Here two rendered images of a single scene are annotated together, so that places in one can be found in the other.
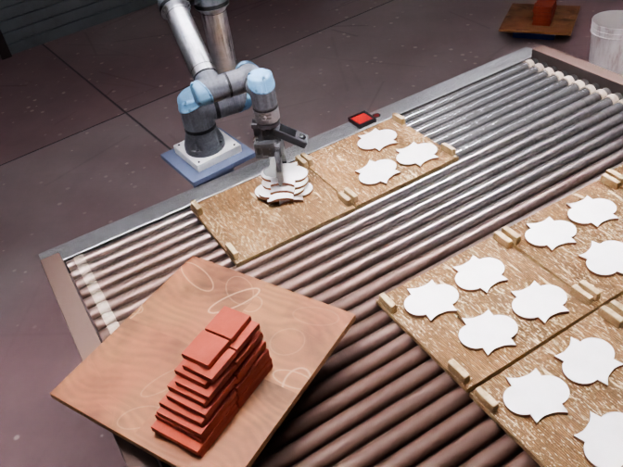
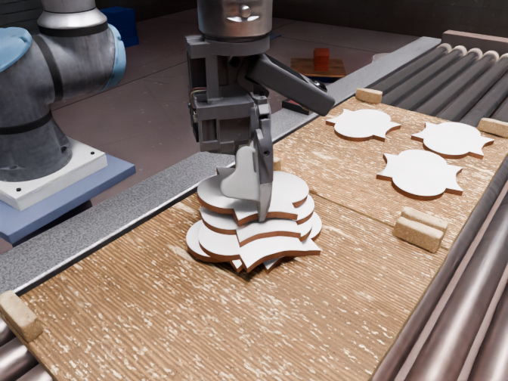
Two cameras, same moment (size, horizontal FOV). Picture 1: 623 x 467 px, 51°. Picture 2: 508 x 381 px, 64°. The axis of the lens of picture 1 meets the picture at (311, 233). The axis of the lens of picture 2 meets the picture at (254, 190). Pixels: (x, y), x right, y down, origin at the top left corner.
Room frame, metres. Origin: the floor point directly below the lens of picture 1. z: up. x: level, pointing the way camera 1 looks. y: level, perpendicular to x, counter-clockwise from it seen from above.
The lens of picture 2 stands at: (1.32, 0.25, 1.29)
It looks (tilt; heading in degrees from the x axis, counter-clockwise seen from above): 34 degrees down; 335
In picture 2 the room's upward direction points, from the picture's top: straight up
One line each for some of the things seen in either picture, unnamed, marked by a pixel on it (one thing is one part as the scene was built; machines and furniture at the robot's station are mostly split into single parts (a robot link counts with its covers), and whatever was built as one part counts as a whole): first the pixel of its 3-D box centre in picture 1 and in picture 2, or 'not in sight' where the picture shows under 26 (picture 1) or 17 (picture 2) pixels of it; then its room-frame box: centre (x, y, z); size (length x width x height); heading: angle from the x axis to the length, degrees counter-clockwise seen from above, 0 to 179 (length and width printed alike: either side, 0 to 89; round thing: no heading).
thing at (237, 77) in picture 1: (246, 79); not in sight; (1.82, 0.12, 1.29); 0.11 x 0.11 x 0.08; 18
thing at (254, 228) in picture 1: (271, 208); (241, 283); (1.64, 0.11, 0.93); 0.41 x 0.35 x 0.02; 115
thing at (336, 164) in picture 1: (376, 159); (386, 153); (1.82, -0.26, 0.93); 0.41 x 0.35 x 0.02; 116
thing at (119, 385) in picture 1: (207, 355); not in sight; (0.99, 0.28, 1.03); 0.50 x 0.50 x 0.02; 53
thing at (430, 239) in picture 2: (345, 198); (417, 233); (1.60, -0.12, 0.95); 0.06 x 0.02 x 0.03; 25
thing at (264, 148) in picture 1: (268, 137); (230, 91); (1.73, 0.08, 1.13); 0.09 x 0.08 x 0.12; 81
